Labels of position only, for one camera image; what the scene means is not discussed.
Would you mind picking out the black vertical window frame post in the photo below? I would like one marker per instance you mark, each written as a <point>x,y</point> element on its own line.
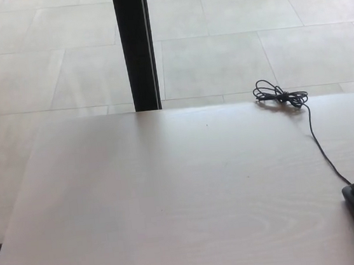
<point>135,47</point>

